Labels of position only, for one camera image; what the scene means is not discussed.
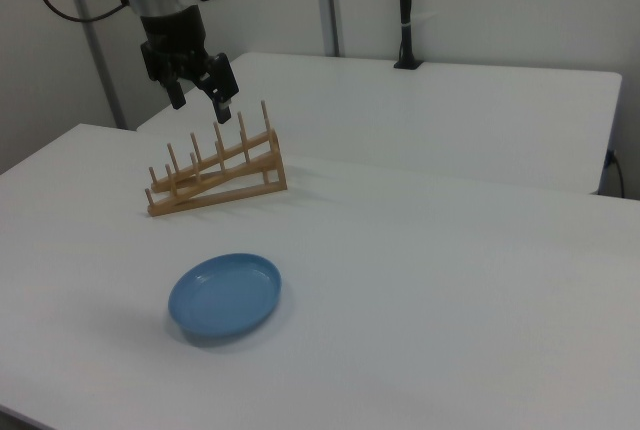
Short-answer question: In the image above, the black cable at table edge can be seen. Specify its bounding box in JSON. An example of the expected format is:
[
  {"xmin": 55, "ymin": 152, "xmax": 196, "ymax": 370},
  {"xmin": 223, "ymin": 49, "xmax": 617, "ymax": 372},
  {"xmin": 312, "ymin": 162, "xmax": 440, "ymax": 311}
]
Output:
[{"xmin": 605, "ymin": 148, "xmax": 627, "ymax": 197}]

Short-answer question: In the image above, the grey aluminium frame post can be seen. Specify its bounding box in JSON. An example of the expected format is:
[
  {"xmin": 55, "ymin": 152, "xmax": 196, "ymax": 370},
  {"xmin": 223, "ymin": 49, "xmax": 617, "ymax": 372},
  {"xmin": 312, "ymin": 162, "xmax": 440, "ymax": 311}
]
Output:
[{"xmin": 313, "ymin": 0, "xmax": 347, "ymax": 58}]

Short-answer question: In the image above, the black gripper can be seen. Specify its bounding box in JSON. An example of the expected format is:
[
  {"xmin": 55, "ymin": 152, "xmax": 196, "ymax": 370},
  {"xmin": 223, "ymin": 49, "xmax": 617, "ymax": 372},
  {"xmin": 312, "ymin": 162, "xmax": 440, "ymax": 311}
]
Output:
[{"xmin": 138, "ymin": 3, "xmax": 239, "ymax": 125}]

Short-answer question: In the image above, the wooden plate rack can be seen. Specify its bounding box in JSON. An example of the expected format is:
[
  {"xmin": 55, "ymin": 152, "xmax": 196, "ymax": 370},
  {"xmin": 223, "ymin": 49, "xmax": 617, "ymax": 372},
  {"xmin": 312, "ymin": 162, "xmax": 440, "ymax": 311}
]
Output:
[{"xmin": 144, "ymin": 99, "xmax": 289, "ymax": 219}]

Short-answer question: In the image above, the black camera pole with tie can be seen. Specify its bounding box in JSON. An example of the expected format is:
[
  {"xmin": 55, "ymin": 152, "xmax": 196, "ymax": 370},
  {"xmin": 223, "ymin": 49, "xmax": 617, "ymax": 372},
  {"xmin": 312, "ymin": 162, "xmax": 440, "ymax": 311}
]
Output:
[{"xmin": 393, "ymin": 0, "xmax": 426, "ymax": 71}]

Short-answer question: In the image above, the blue round plate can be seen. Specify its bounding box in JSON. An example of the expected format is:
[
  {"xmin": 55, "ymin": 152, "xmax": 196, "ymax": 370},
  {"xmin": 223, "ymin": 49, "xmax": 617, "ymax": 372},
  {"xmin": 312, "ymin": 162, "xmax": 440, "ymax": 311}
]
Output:
[{"xmin": 167, "ymin": 251, "xmax": 283, "ymax": 341}]

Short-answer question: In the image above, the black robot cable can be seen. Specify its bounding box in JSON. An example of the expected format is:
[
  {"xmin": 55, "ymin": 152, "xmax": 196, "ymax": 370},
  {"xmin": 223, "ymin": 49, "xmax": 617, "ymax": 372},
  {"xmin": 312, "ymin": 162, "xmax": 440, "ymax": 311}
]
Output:
[{"xmin": 37, "ymin": 0, "xmax": 130, "ymax": 23}]

